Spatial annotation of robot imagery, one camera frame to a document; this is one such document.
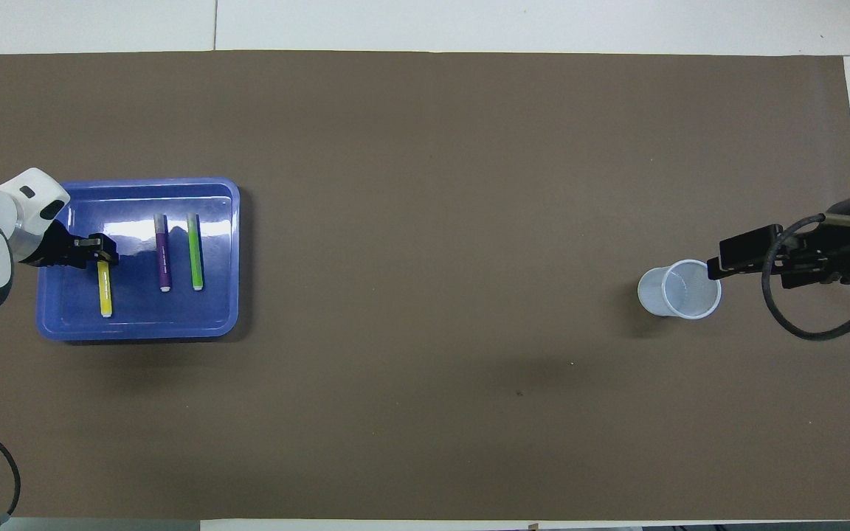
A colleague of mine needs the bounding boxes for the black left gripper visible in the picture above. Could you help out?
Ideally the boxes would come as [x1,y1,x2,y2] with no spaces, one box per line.
[27,220,120,268]

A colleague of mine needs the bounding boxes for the purple pen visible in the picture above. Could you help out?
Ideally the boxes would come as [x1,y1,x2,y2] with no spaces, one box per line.
[154,214,172,293]

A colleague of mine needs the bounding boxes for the green pen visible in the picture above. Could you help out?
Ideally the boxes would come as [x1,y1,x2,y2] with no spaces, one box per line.
[187,213,204,291]

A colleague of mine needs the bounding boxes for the clear plastic cup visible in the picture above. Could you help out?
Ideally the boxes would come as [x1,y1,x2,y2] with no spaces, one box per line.
[637,260,722,320]

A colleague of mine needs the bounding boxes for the blue plastic tray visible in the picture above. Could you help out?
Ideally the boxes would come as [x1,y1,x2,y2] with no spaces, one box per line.
[35,177,241,341]

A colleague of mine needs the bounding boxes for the brown table mat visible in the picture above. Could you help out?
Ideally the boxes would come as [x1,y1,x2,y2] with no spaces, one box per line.
[0,50,850,521]

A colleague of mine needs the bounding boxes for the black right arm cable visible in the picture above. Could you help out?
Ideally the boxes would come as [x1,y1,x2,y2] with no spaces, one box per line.
[762,214,850,341]

